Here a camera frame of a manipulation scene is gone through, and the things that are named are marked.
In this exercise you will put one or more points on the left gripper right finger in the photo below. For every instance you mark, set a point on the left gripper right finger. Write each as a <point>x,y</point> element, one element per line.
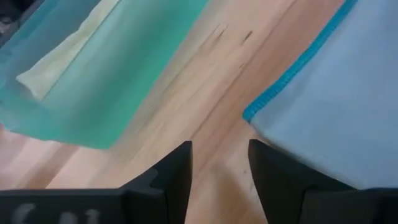
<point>295,199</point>

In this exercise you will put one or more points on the sage green microfiber towel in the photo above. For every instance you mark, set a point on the sage green microfiber towel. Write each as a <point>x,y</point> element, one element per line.
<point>56,65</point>

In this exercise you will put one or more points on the light blue microfiber towel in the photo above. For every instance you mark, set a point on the light blue microfiber towel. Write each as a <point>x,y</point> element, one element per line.
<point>335,109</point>

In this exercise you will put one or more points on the teal translucent plastic tray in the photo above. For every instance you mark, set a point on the teal translucent plastic tray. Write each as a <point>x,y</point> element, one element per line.
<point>109,93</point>

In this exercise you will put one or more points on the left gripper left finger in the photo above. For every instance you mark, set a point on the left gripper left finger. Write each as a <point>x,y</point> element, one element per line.
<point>140,202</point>

